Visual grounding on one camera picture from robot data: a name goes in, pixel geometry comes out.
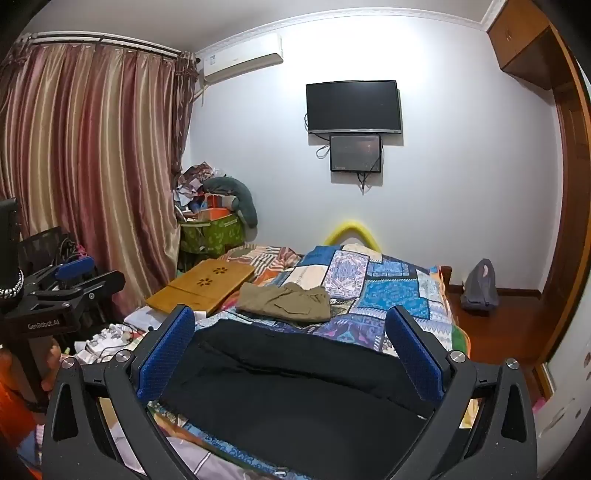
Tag black wall television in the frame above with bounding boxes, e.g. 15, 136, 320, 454
305, 80, 403, 136

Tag black monitor cable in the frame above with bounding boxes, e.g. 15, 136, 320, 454
355, 159, 384, 193

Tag striped satin curtain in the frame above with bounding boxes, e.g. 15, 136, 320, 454
0, 34, 199, 319

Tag wooden overhead cabinet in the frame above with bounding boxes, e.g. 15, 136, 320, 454
486, 0, 570, 92

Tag black pants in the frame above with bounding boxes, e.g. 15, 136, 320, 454
148, 319, 451, 480

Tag grey long pillow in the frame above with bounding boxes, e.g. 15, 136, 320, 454
202, 176, 258, 228

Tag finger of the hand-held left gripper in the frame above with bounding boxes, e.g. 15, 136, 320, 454
34, 270, 126, 324
32, 256, 96, 296

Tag white air conditioner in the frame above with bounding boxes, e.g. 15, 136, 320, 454
196, 32, 283, 85

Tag grey bag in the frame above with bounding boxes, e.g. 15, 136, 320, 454
460, 258, 499, 312

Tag bamboo lap desk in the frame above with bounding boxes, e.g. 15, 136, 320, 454
145, 258, 256, 317

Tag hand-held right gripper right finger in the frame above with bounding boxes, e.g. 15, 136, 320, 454
385, 305, 539, 480

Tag pile of mixed clutter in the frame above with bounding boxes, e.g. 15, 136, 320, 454
172, 161, 241, 222

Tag wooden wardrobe frame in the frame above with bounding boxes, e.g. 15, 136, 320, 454
531, 23, 591, 370

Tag white curtain rail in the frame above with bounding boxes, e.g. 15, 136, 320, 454
25, 31, 182, 59

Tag small black wall monitor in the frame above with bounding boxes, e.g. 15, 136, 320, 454
329, 134, 383, 174

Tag khaki pants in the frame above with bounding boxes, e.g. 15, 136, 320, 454
235, 282, 332, 323

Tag person's left forearm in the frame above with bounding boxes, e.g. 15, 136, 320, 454
0, 346, 44, 462

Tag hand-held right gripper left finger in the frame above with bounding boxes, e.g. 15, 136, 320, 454
41, 304, 197, 480

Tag green fabric storage box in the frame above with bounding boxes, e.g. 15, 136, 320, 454
179, 213, 245, 254

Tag patchwork printed bedspread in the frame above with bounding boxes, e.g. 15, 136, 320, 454
74, 244, 472, 480

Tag yellow foam tube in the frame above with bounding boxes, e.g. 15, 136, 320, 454
323, 220, 383, 252

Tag person's left hand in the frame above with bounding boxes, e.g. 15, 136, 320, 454
41, 340, 64, 393

